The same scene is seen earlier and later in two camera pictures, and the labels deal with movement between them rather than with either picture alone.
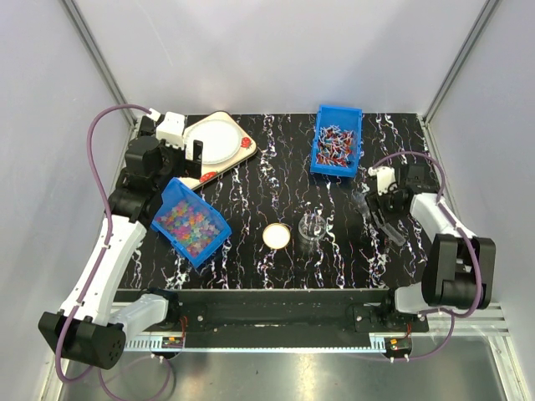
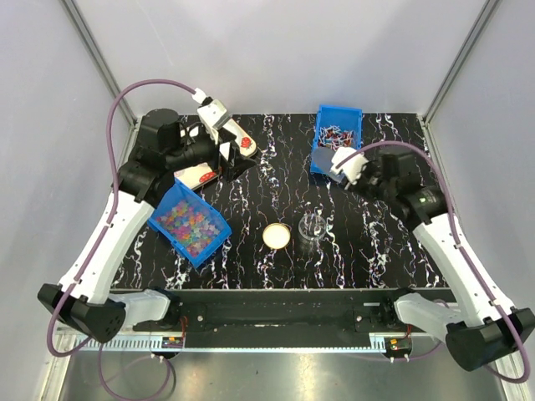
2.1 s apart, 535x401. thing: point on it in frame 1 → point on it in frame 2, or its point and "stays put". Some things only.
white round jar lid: (276, 236) stays put
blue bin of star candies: (194, 227) stays put
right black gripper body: (385, 203) → (370, 183)
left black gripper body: (179, 165) → (226, 166)
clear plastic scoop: (364, 205) → (321, 163)
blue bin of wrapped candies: (337, 140) stays put
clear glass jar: (312, 227) stays put
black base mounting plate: (294, 318) stays put
